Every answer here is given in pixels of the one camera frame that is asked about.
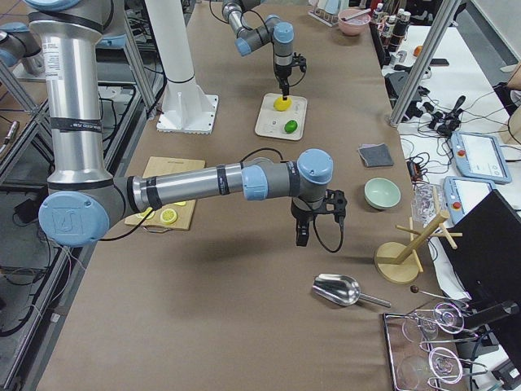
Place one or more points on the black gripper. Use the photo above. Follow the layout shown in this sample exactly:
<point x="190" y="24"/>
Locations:
<point x="301" y="214"/>
<point x="282" y="74"/>

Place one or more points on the yellow lemon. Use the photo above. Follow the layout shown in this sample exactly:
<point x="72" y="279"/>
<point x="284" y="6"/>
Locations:
<point x="282" y="103"/>

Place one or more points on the green lemon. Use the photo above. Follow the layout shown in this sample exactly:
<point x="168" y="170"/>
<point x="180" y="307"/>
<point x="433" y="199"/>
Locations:
<point x="290" y="127"/>

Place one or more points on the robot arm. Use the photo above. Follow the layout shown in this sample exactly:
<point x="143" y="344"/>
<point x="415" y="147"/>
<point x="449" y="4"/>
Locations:
<point x="272" y="30"/>
<point x="84" y="199"/>

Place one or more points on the white rabbit tray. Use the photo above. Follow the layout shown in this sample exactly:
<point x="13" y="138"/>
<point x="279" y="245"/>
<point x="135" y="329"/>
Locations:
<point x="270" y="122"/>

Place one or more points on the black tray with glasses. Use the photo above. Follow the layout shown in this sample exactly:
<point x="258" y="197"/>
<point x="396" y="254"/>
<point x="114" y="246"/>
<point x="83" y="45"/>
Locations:
<point x="421" y="351"/>

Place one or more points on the metal scoop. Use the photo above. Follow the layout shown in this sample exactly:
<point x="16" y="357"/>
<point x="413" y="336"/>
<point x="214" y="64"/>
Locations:
<point x="343" y="290"/>

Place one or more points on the mint green bowl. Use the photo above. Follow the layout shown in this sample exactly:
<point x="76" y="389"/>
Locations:
<point x="382" y="193"/>

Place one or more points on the pink bowl with ice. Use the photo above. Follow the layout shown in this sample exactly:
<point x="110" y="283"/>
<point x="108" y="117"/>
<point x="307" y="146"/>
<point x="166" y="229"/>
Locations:
<point x="353" y="26"/>

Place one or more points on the grey folded cloth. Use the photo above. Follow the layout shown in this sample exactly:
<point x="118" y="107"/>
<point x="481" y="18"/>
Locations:
<point x="375" y="155"/>

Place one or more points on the wooden mug tree stand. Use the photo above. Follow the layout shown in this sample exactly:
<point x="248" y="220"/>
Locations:
<point x="400" y="263"/>

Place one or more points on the lemon slice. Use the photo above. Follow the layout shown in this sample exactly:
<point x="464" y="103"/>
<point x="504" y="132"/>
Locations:
<point x="146" y="215"/>
<point x="168" y="216"/>

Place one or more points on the wooden cutting board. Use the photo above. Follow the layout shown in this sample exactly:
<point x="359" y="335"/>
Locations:
<point x="168" y="165"/>

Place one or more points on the teach pendant tablet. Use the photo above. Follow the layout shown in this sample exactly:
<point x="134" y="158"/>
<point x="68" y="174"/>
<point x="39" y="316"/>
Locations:
<point x="480" y="156"/>
<point x="463" y="194"/>

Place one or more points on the black monitor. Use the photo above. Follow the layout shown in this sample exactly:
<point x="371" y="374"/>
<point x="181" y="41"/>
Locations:
<point x="487" y="260"/>

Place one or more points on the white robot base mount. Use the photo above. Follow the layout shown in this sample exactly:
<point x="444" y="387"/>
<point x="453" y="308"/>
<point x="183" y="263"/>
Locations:
<point x="185" y="107"/>

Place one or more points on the aluminium frame post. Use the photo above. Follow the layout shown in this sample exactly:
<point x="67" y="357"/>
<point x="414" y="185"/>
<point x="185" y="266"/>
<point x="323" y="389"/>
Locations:
<point x="442" y="21"/>

